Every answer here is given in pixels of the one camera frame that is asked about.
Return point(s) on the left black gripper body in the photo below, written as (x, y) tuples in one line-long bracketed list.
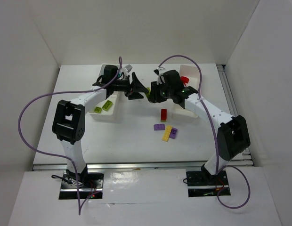
[(132, 85)]

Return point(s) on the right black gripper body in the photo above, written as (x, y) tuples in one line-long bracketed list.
[(156, 92)]

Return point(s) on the lime and white lego base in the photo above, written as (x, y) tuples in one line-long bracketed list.
[(148, 93)]

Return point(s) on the small lime green lego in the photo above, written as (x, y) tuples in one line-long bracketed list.
[(97, 110)]

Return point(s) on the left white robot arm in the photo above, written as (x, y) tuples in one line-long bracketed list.
[(69, 119)]

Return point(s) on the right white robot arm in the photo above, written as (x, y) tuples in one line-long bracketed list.
[(230, 133)]

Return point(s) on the red tall lego brick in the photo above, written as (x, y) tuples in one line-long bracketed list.
[(163, 115)]

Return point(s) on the left white divided container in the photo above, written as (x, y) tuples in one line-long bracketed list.
[(107, 72)]

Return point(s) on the red slope lego brick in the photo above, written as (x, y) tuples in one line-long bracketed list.
[(185, 80)]

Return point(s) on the purple flat lego plate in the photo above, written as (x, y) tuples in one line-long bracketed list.
[(158, 127)]

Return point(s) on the yellow long lego plate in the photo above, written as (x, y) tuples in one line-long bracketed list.
[(167, 133)]

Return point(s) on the purple square lego brick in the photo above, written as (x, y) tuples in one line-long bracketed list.
[(173, 133)]

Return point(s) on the aluminium front rail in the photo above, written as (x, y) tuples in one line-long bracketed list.
[(125, 166)]

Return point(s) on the aluminium rail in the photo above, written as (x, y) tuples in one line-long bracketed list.
[(246, 155), (125, 166)]

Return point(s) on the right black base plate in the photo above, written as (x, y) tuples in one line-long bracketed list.
[(197, 186)]

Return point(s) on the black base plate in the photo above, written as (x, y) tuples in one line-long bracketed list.
[(197, 186), (94, 184)]

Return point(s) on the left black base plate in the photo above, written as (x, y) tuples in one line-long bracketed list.
[(94, 184)]

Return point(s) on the aluminium right side rail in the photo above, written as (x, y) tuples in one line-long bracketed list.
[(246, 155)]

